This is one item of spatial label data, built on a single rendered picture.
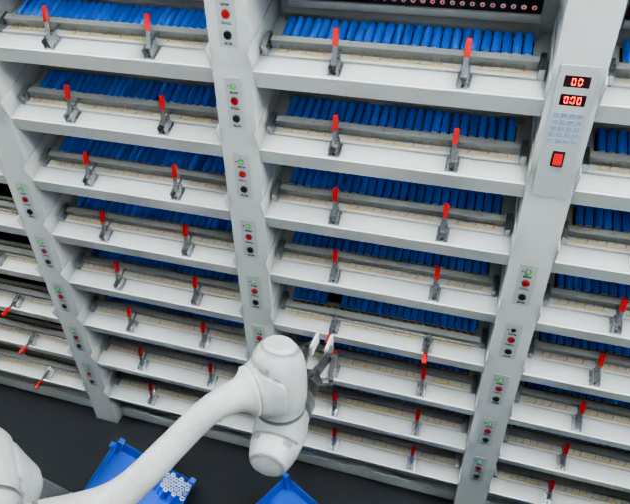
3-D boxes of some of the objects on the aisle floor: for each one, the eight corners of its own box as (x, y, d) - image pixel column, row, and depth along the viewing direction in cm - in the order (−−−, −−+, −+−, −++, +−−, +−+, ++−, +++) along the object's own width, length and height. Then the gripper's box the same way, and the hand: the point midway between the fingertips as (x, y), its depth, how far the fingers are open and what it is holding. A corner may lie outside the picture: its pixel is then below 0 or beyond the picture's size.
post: (117, 423, 238) (-56, -69, 132) (96, 417, 240) (-90, -70, 134) (143, 385, 253) (6, -84, 147) (123, 380, 255) (-26, -85, 149)
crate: (190, 487, 215) (196, 478, 210) (162, 541, 200) (169, 533, 194) (116, 446, 213) (121, 436, 208) (83, 497, 198) (87, 488, 192)
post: (285, 467, 221) (241, -56, 115) (261, 461, 223) (196, -58, 117) (301, 423, 236) (276, -75, 130) (279, 418, 238) (236, -76, 132)
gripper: (332, 391, 134) (356, 331, 154) (264, 377, 137) (295, 320, 157) (331, 417, 137) (354, 354, 157) (264, 402, 141) (295, 343, 161)
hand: (321, 345), depth 154 cm, fingers open, 3 cm apart
